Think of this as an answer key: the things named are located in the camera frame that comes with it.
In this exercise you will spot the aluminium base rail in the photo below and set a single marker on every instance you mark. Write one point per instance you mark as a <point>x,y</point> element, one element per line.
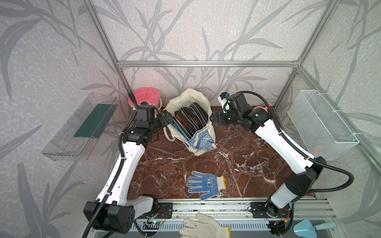
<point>237,209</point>

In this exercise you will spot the black paddle case white trim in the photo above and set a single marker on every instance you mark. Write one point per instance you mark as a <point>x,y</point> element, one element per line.
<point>199,113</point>

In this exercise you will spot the pink bucket with lid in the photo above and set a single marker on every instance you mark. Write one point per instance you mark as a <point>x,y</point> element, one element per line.
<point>149,95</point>

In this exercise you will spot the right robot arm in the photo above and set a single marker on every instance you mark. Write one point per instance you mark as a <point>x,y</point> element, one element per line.
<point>253,112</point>

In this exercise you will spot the blue paddle case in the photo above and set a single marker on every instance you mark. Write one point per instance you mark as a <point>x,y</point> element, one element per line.
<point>180,130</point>

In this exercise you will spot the cream canvas tote bag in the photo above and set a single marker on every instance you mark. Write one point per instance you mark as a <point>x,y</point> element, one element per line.
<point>204,139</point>

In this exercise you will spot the clear acrylic wall shelf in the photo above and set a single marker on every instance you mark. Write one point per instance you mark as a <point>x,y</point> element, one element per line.
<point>81,132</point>

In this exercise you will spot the white knit work glove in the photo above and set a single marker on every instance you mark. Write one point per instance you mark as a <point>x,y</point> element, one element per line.
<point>204,227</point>

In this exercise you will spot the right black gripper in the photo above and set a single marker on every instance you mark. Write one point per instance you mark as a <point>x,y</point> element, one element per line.
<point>219,115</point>

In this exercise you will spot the light blue garden trowel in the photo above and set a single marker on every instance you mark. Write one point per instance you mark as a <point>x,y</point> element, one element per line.
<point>306,229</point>

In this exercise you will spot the black red paddle case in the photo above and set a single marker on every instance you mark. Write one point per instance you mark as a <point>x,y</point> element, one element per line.
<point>189,121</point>

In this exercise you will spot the white wire mesh basket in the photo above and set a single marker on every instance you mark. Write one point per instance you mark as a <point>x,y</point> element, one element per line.
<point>321,128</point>

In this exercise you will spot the pink watering can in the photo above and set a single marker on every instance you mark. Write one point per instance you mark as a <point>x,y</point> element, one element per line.
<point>264,107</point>

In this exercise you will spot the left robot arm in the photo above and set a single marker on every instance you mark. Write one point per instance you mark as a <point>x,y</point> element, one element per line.
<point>112,211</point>

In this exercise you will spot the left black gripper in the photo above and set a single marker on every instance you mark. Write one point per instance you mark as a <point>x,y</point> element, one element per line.
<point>160,117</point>

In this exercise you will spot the blue dotted work glove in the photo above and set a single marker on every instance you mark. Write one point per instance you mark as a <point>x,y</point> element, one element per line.
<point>207,185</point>

